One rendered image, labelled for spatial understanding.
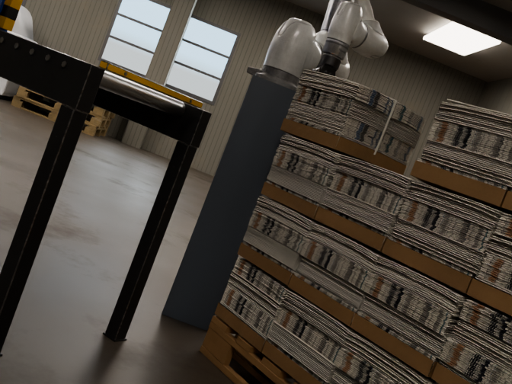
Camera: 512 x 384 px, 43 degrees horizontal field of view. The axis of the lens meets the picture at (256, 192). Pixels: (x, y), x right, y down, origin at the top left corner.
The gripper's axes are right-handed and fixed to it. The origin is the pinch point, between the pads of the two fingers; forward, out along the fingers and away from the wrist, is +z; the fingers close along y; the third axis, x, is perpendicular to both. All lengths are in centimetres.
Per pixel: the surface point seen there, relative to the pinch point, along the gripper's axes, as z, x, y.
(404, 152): 4.2, -36.3, 16.0
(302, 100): 0.4, -14.1, -17.8
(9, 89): 81, 761, 130
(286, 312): 66, -44, -18
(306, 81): -6.1, -13.1, -18.5
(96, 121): 76, 650, 219
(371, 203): 24, -60, -18
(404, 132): -2.2, -36.8, 11.3
